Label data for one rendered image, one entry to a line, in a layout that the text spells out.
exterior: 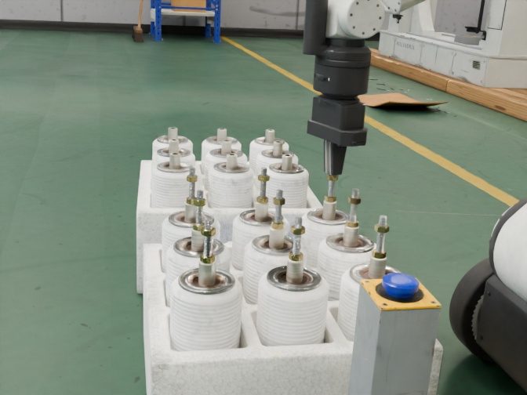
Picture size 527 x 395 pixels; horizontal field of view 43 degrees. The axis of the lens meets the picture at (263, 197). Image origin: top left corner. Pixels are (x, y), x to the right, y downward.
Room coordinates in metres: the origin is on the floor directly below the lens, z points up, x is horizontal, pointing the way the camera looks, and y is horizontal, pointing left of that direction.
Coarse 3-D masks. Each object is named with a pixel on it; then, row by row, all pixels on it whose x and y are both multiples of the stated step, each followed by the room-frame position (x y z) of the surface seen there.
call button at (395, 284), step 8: (384, 280) 0.68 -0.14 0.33; (392, 280) 0.68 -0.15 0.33; (400, 280) 0.68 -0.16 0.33; (408, 280) 0.68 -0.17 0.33; (416, 280) 0.68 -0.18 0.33; (392, 288) 0.67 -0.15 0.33; (400, 288) 0.66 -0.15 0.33; (408, 288) 0.66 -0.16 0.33; (416, 288) 0.67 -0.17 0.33; (400, 296) 0.67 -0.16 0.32; (408, 296) 0.67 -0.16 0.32
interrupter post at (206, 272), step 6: (204, 264) 0.80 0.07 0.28; (210, 264) 0.80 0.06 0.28; (198, 270) 0.81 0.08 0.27; (204, 270) 0.80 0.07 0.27; (210, 270) 0.80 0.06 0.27; (198, 276) 0.81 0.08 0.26; (204, 276) 0.80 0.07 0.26; (210, 276) 0.80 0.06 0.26; (198, 282) 0.81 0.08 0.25; (204, 282) 0.80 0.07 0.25; (210, 282) 0.80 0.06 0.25
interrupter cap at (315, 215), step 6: (312, 210) 1.11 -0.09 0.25; (318, 210) 1.12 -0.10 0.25; (336, 210) 1.12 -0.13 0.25; (312, 216) 1.08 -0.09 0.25; (318, 216) 1.09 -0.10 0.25; (336, 216) 1.10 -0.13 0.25; (342, 216) 1.09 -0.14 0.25; (348, 216) 1.09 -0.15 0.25; (318, 222) 1.06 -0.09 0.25; (324, 222) 1.06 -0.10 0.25; (330, 222) 1.06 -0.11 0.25; (336, 222) 1.06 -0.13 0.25; (342, 222) 1.06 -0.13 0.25
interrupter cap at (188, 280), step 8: (184, 272) 0.83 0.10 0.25; (192, 272) 0.83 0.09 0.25; (216, 272) 0.84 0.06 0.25; (224, 272) 0.84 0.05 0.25; (184, 280) 0.81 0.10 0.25; (192, 280) 0.81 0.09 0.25; (216, 280) 0.82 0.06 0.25; (224, 280) 0.82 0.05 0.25; (232, 280) 0.81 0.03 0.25; (184, 288) 0.78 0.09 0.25; (192, 288) 0.78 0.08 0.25; (200, 288) 0.78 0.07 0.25; (208, 288) 0.79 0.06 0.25; (216, 288) 0.79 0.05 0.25; (224, 288) 0.79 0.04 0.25
